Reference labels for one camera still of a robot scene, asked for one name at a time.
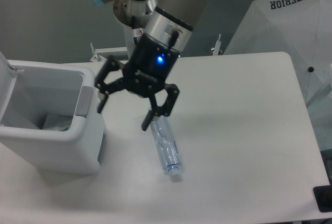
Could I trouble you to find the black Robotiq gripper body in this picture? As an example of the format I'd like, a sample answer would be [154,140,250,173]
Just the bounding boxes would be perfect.
[122,32,179,97]

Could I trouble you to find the white plastic wrapper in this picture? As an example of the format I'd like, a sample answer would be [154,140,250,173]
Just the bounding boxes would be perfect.
[42,114,72,131]

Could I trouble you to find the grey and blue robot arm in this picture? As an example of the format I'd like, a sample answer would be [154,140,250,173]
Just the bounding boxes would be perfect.
[93,0,210,130]

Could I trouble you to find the white plastic trash can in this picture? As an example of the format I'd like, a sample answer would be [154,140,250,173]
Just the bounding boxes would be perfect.
[1,56,105,174]

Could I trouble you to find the crushed clear plastic bottle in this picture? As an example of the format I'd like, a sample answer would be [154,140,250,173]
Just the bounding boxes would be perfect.
[149,113,184,183]

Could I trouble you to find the white umbrella with navy lettering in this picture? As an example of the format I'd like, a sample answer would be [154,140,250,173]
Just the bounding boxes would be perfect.
[225,0,331,102]

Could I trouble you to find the black device at table edge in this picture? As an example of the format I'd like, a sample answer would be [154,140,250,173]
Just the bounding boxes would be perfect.
[313,185,331,213]

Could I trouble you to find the white metal base frame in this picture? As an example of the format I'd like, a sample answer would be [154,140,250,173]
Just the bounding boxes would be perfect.
[90,34,224,62]

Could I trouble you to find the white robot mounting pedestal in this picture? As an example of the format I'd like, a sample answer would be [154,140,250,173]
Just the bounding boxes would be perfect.
[113,0,158,57]

